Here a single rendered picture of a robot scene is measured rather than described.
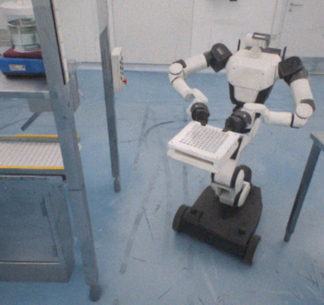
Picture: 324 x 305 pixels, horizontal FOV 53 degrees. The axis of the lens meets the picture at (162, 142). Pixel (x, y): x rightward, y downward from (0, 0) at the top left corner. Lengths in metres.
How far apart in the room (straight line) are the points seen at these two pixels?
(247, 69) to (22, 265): 1.71
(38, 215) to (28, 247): 0.28
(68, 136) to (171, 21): 3.96
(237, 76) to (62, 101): 1.01
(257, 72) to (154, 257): 1.36
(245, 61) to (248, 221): 1.11
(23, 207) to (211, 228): 1.18
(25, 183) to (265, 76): 1.32
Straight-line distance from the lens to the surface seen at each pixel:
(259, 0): 5.18
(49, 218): 1.83
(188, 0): 5.06
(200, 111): 1.57
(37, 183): 1.62
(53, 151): 1.72
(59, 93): 1.25
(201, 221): 2.28
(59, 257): 2.05
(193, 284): 2.21
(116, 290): 2.19
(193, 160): 1.38
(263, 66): 1.84
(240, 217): 2.39
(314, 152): 2.07
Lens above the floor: 1.84
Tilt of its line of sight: 33 degrees down
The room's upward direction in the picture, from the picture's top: 1 degrees clockwise
